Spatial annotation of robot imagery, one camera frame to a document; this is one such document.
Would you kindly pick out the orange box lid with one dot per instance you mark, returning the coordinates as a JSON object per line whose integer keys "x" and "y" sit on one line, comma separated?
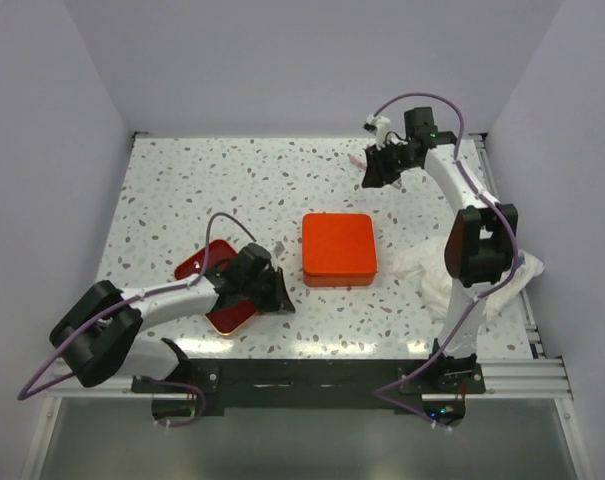
{"x": 338, "y": 243}

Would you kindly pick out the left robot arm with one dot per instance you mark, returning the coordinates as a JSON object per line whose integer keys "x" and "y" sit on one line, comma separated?
{"x": 100, "y": 336}

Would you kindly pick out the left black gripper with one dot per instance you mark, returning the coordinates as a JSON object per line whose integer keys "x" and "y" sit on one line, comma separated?
{"x": 279, "y": 299}

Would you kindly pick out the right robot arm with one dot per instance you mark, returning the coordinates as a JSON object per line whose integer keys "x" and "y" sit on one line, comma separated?
{"x": 481, "y": 250}

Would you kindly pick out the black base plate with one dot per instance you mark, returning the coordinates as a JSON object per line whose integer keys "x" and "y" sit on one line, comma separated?
{"x": 212, "y": 386}

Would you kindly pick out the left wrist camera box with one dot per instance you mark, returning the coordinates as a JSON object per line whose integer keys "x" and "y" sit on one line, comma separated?
{"x": 278, "y": 249}

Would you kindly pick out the orange compartment cookie box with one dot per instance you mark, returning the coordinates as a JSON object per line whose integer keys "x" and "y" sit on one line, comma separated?
{"x": 338, "y": 280}

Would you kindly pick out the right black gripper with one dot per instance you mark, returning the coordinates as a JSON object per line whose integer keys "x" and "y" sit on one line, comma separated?
{"x": 375, "y": 173}

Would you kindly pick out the white crumpled plastic bag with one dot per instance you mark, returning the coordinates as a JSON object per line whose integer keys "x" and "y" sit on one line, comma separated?
{"x": 426, "y": 261}

